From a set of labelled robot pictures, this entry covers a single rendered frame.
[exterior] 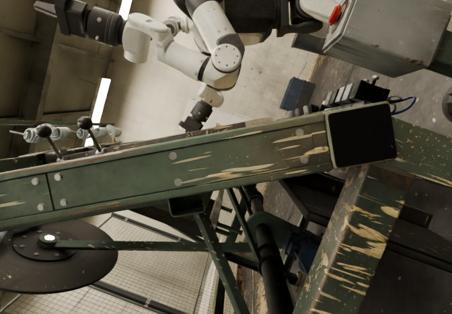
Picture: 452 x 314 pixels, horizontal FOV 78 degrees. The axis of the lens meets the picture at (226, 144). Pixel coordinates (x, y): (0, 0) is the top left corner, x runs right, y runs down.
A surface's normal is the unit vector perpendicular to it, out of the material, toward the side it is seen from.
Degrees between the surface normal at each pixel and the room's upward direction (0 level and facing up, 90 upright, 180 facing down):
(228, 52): 90
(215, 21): 90
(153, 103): 90
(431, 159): 90
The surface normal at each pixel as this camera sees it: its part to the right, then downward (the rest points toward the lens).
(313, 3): -0.05, 0.06
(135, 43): 0.04, 0.65
